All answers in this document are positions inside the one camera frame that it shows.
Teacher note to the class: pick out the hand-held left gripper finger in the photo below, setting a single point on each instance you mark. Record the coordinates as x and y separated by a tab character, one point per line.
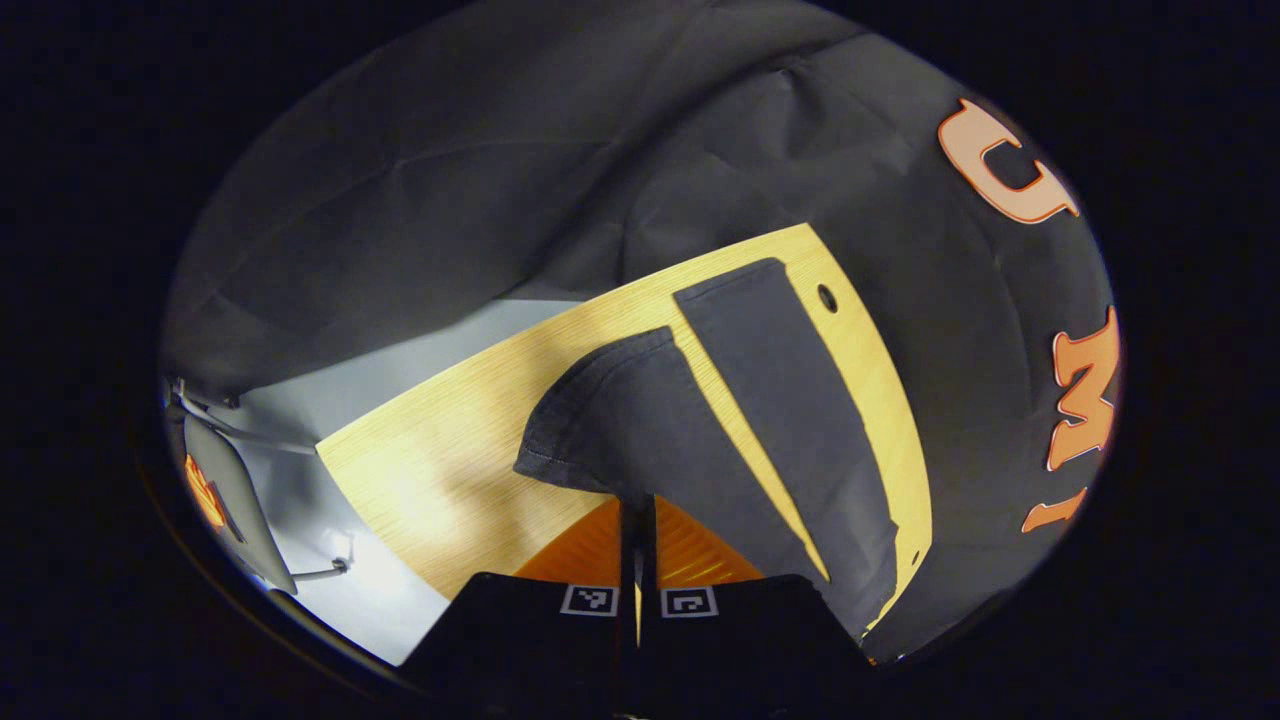
648	560
629	560

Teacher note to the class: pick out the black backdrop cloth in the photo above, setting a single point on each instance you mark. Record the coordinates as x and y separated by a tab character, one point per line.
450	150

